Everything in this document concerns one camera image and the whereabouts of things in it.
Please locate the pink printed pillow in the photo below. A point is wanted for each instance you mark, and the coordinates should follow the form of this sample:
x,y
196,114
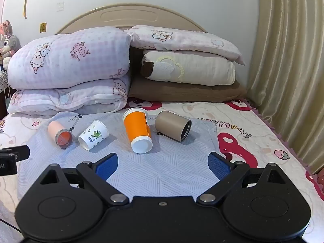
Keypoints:
x,y
189,40

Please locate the tan cup with dark rim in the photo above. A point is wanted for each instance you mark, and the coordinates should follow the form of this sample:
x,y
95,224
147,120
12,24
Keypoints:
x,y
168,124

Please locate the folded pink checked quilt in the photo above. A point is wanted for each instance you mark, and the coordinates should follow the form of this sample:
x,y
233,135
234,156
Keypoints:
x,y
63,63

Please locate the beige bed headboard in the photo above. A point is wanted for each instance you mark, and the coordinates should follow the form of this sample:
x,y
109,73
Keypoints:
x,y
131,15

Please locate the grey rabbit plush toy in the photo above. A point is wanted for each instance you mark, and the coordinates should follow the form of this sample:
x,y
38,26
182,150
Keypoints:
x,y
7,41

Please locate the orange and white cup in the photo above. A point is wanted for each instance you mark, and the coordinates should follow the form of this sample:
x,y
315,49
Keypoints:
x,y
136,126

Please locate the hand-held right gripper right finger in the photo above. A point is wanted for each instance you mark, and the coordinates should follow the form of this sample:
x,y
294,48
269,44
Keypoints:
x,y
219,167

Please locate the light blue textured mat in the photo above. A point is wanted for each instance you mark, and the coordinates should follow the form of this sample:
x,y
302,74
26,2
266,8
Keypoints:
x,y
162,168

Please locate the white wall switch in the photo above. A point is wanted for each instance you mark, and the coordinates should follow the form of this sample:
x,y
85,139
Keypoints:
x,y
60,6

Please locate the brown pillow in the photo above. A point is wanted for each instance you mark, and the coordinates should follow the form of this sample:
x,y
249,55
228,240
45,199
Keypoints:
x,y
177,93

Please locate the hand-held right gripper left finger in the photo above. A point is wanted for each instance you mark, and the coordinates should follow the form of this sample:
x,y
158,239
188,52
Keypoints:
x,y
107,167

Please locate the yellow wall sticker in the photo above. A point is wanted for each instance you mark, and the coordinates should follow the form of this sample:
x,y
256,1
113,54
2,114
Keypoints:
x,y
43,27

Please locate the cream striped curtain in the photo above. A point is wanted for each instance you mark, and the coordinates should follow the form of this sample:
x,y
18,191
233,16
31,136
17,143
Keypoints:
x,y
286,68

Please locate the peach cup with red lid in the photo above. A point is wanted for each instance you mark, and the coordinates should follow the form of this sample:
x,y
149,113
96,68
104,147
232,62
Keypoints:
x,y
54,130

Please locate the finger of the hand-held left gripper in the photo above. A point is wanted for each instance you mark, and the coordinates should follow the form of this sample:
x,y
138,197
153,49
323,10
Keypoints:
x,y
20,152

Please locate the cream pillow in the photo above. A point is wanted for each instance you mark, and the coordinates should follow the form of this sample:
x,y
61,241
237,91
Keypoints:
x,y
202,71

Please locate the white paper cup green print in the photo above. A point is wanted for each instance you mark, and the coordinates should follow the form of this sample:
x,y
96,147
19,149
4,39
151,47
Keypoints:
x,y
93,134

